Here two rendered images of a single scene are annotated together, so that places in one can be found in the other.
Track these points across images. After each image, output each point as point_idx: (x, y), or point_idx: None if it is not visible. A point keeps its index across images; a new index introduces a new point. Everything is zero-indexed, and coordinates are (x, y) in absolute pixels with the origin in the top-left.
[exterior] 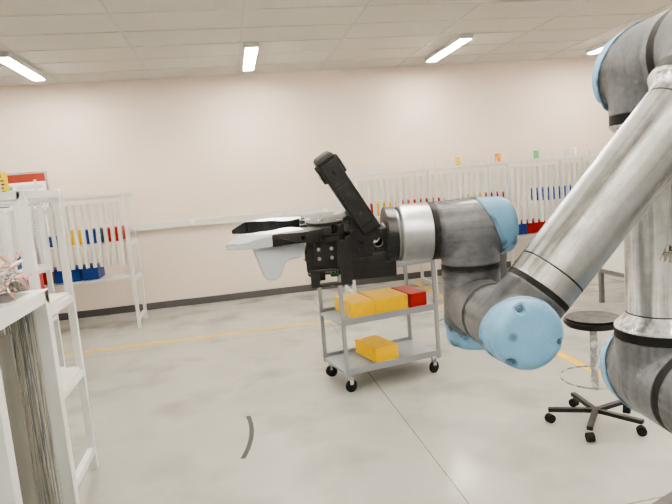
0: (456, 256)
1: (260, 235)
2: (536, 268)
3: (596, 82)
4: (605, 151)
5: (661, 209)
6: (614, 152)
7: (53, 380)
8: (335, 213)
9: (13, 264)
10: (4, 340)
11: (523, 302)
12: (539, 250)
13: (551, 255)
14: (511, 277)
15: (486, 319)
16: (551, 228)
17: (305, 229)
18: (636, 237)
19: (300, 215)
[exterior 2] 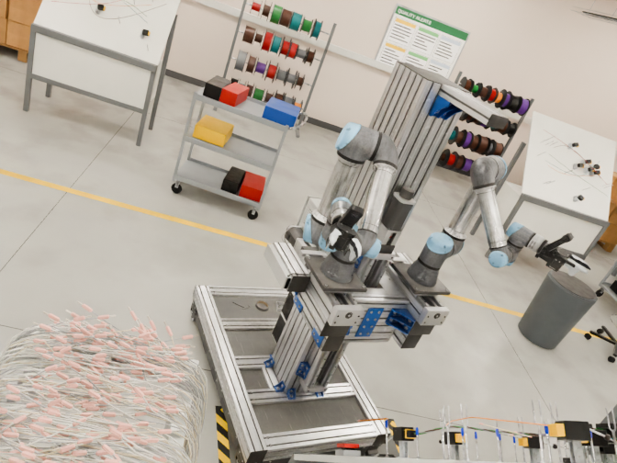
0: None
1: (361, 248)
2: (376, 230)
3: (346, 143)
4: (381, 191)
5: (348, 187)
6: (384, 192)
7: (38, 400)
8: (341, 223)
9: (135, 315)
10: (13, 400)
11: (380, 242)
12: (375, 224)
13: (378, 225)
14: (372, 233)
15: (372, 248)
16: (376, 217)
17: (358, 239)
18: (340, 195)
19: (333, 227)
